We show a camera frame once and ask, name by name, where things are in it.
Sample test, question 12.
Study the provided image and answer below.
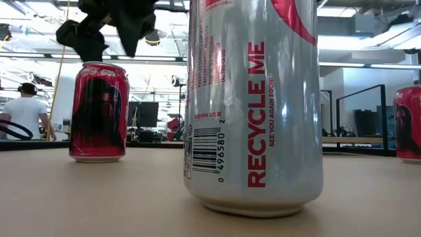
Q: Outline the black computer monitor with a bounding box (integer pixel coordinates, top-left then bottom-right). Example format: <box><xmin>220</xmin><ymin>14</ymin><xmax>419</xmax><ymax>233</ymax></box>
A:
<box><xmin>127</xmin><ymin>101</ymin><xmax>160</xmax><ymax>129</ymax></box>

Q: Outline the wooden desk top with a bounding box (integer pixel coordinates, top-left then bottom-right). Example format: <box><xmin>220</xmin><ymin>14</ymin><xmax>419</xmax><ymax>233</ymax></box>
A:
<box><xmin>322</xmin><ymin>136</ymin><xmax>384</xmax><ymax>144</ymax></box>

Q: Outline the black ceiling dome camera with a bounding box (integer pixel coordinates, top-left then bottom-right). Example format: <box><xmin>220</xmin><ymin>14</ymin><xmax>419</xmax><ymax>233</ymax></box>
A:
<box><xmin>144</xmin><ymin>29</ymin><xmax>161</xmax><ymax>47</ymax></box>

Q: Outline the red cola can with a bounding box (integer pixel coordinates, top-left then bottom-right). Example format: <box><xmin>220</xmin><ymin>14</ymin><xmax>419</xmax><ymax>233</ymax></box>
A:
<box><xmin>392</xmin><ymin>85</ymin><xmax>421</xmax><ymax>165</ymax></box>
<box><xmin>68</xmin><ymin>61</ymin><xmax>130</xmax><ymax>164</ymax></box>

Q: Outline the yellow hanging cord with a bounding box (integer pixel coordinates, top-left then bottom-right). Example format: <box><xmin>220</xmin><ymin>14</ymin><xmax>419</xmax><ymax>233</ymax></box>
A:
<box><xmin>45</xmin><ymin>0</ymin><xmax>72</xmax><ymax>142</ymax></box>

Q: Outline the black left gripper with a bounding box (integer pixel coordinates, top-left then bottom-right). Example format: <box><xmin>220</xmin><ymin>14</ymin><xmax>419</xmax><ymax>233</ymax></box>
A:
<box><xmin>55</xmin><ymin>0</ymin><xmax>159</xmax><ymax>63</ymax></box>

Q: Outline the standing person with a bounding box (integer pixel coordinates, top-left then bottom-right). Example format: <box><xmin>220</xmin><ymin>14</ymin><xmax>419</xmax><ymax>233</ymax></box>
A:
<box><xmin>0</xmin><ymin>82</ymin><xmax>57</xmax><ymax>141</ymax></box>

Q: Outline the black curved hose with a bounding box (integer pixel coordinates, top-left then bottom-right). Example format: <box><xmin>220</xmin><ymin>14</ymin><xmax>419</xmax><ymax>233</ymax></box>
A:
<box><xmin>0</xmin><ymin>118</ymin><xmax>34</xmax><ymax>141</ymax></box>

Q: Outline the white building column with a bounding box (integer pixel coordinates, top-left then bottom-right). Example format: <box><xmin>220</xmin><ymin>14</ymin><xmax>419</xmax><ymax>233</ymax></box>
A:
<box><xmin>52</xmin><ymin>74</ymin><xmax>75</xmax><ymax>141</ymax></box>

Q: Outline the black framed glass partition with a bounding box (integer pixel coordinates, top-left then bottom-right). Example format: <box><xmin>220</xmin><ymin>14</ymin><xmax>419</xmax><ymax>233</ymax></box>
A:
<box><xmin>335</xmin><ymin>84</ymin><xmax>387</xmax><ymax>153</ymax></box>

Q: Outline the long ceiling light strip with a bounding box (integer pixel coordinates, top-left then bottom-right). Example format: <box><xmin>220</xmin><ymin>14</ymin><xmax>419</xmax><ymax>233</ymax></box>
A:
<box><xmin>0</xmin><ymin>52</ymin><xmax>188</xmax><ymax>64</ymax></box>
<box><xmin>318</xmin><ymin>61</ymin><xmax>421</xmax><ymax>70</ymax></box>

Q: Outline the black ceiling device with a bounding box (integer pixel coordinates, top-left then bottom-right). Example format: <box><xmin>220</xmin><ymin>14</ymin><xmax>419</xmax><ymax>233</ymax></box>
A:
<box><xmin>0</xmin><ymin>23</ymin><xmax>12</xmax><ymax>42</ymax></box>

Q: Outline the silver diet cola can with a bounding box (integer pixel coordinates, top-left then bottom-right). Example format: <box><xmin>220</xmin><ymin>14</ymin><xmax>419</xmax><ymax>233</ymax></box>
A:
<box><xmin>183</xmin><ymin>0</ymin><xmax>324</xmax><ymax>219</ymax></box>

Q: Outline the black background cabinet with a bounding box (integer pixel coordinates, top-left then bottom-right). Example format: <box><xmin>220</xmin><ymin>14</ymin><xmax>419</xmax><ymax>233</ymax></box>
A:
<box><xmin>353</xmin><ymin>109</ymin><xmax>380</xmax><ymax>138</ymax></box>

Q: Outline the red and black machine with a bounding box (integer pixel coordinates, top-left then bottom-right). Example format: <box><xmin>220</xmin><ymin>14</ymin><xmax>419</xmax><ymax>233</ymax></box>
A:
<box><xmin>166</xmin><ymin>117</ymin><xmax>186</xmax><ymax>142</ymax></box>

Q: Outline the black narrow partition frame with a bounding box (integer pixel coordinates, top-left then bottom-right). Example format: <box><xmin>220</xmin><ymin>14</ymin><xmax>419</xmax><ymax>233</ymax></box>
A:
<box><xmin>320</xmin><ymin>89</ymin><xmax>334</xmax><ymax>133</ymax></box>

